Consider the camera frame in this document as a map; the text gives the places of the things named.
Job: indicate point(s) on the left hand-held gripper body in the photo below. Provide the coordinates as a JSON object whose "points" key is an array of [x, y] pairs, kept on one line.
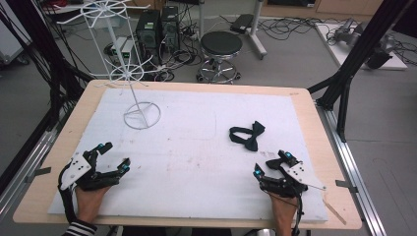
{"points": [[78, 168]]}

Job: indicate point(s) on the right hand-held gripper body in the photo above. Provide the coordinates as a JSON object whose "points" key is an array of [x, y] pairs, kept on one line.
{"points": [[296, 173]]}

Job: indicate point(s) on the black bow tie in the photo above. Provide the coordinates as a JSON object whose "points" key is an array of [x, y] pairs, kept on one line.
{"points": [[253, 141]]}

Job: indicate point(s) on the person's left hand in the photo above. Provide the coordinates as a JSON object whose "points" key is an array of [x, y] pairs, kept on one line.
{"points": [[90, 203]]}

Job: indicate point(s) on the person's right hand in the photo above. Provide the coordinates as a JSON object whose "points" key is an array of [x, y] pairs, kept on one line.
{"points": [[282, 209]]}

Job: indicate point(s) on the thin wooden stick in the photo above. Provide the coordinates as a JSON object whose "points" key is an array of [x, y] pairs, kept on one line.
{"points": [[334, 211]]}

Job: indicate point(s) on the white foam mat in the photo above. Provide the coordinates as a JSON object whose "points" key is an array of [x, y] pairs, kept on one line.
{"points": [[196, 164]]}

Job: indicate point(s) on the white electronic box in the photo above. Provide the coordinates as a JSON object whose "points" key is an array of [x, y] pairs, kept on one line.
{"points": [[122, 49]]}

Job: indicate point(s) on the white floor platform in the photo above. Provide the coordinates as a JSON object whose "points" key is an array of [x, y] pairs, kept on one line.
{"points": [[337, 52]]}

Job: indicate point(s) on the black computer tower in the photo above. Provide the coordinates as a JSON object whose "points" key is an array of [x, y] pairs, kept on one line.
{"points": [[148, 32], [169, 29]]}

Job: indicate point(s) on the black round stool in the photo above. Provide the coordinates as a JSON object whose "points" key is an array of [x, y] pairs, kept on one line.
{"points": [[221, 42]]}

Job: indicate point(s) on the black power adapter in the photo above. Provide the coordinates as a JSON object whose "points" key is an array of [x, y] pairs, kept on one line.
{"points": [[242, 23]]}

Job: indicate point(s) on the metal table bracket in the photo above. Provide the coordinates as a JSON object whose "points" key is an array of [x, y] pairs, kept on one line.
{"points": [[39, 172], [345, 185]]}

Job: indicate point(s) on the aluminium rail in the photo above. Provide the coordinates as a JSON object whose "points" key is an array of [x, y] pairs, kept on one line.
{"points": [[29, 164], [350, 164]]}

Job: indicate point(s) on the black metal frame strut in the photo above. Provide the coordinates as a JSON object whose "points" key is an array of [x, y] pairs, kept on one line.
{"points": [[36, 39], [360, 49]]}

